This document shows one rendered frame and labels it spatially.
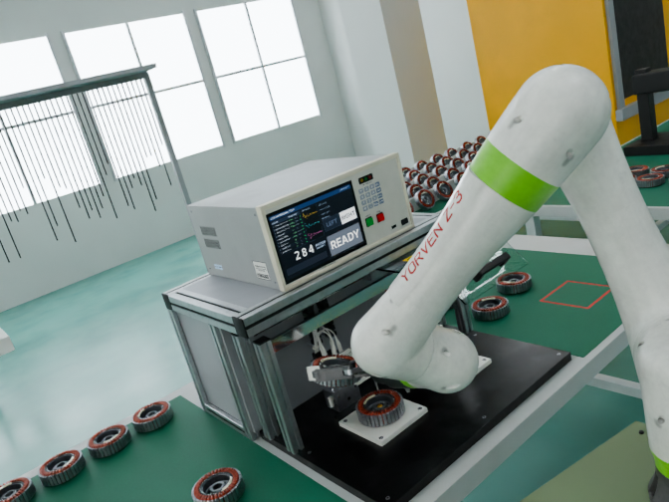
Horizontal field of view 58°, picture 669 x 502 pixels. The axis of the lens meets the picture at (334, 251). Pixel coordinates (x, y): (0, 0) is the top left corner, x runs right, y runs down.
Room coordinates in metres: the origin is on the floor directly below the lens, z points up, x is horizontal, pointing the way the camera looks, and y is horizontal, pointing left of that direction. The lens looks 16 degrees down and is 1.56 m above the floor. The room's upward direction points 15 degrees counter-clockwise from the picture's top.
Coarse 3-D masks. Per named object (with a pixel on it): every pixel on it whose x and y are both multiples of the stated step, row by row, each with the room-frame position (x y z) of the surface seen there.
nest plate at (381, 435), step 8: (408, 400) 1.27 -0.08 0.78; (408, 408) 1.24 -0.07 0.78; (416, 408) 1.23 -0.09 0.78; (424, 408) 1.22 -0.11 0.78; (352, 416) 1.26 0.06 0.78; (408, 416) 1.20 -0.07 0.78; (416, 416) 1.20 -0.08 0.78; (344, 424) 1.24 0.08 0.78; (352, 424) 1.23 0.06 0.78; (360, 424) 1.22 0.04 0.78; (392, 424) 1.19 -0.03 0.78; (400, 424) 1.18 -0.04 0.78; (408, 424) 1.19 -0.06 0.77; (360, 432) 1.19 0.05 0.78; (368, 432) 1.18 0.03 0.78; (376, 432) 1.18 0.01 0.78; (384, 432) 1.17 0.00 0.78; (392, 432) 1.16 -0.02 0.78; (376, 440) 1.15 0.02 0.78; (384, 440) 1.14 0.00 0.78
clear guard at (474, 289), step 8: (416, 248) 1.52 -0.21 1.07; (504, 248) 1.38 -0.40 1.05; (512, 248) 1.38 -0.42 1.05; (400, 256) 1.49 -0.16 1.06; (408, 256) 1.47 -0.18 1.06; (496, 256) 1.35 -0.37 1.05; (512, 256) 1.36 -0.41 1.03; (520, 256) 1.37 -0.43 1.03; (392, 264) 1.44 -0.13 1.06; (400, 264) 1.42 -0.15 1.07; (512, 264) 1.34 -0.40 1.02; (520, 264) 1.34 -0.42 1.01; (392, 272) 1.40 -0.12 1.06; (488, 272) 1.30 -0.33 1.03; (496, 272) 1.31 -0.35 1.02; (504, 272) 1.31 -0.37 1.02; (512, 272) 1.32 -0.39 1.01; (472, 280) 1.28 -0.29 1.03; (480, 280) 1.28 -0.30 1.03; (488, 280) 1.28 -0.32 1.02; (496, 280) 1.29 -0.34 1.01; (472, 288) 1.26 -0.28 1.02; (480, 288) 1.26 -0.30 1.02; (488, 288) 1.27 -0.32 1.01; (464, 296) 1.23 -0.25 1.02; (472, 296) 1.24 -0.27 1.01; (464, 304) 1.22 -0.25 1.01
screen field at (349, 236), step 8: (336, 232) 1.40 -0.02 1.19; (344, 232) 1.42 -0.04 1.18; (352, 232) 1.43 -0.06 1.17; (360, 232) 1.44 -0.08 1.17; (328, 240) 1.39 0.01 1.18; (336, 240) 1.40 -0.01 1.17; (344, 240) 1.41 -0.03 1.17; (352, 240) 1.43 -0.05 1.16; (360, 240) 1.44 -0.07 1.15; (336, 248) 1.40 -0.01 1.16; (344, 248) 1.41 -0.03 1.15
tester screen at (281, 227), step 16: (336, 192) 1.42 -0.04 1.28; (304, 208) 1.36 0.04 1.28; (320, 208) 1.39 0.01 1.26; (336, 208) 1.41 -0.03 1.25; (272, 224) 1.31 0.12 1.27; (288, 224) 1.33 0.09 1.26; (304, 224) 1.36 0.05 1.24; (320, 224) 1.38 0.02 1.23; (352, 224) 1.43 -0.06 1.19; (288, 240) 1.33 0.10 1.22; (304, 240) 1.35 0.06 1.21; (320, 240) 1.37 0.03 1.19; (288, 256) 1.32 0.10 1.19; (304, 272) 1.34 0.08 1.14
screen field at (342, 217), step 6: (348, 210) 1.43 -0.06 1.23; (354, 210) 1.44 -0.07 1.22; (336, 216) 1.41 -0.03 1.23; (342, 216) 1.42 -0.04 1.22; (348, 216) 1.43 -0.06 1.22; (354, 216) 1.44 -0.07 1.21; (324, 222) 1.39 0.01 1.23; (330, 222) 1.40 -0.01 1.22; (336, 222) 1.41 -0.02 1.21; (342, 222) 1.42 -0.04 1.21; (330, 228) 1.39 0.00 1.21
